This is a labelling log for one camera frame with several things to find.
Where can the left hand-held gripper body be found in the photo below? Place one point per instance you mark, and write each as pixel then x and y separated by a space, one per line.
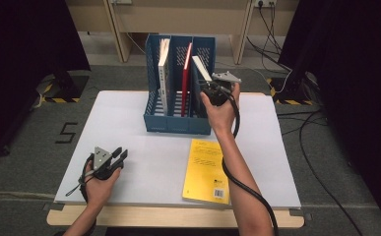
pixel 102 164

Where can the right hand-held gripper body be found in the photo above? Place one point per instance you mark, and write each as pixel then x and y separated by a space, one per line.
pixel 216 93

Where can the teal book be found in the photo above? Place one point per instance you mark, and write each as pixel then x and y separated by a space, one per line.
pixel 196 95

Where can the red book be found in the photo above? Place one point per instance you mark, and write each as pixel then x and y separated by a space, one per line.
pixel 185 85

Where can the blue file rack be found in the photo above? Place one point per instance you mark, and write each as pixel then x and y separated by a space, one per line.
pixel 175 124

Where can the white picture book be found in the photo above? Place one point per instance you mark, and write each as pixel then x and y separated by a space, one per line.
pixel 163 78

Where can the yellow book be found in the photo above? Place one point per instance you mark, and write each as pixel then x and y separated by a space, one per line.
pixel 206 173

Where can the person's right hand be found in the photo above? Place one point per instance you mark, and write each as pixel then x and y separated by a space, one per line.
pixel 222 116

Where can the person's left hand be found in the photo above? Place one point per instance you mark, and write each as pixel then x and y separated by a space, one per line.
pixel 101 190

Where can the white table board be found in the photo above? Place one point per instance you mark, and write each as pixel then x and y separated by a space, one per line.
pixel 152 170

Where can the stand base with hazard tape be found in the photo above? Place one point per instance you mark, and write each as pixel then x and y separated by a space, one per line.
pixel 68 88
pixel 289 95

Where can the beige wooden desk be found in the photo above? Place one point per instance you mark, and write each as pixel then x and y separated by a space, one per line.
pixel 184 16

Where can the black curtain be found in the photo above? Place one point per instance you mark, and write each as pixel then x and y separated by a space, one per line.
pixel 358 82
pixel 20 65

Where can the wall power socket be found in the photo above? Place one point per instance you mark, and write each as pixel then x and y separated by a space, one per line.
pixel 265 2

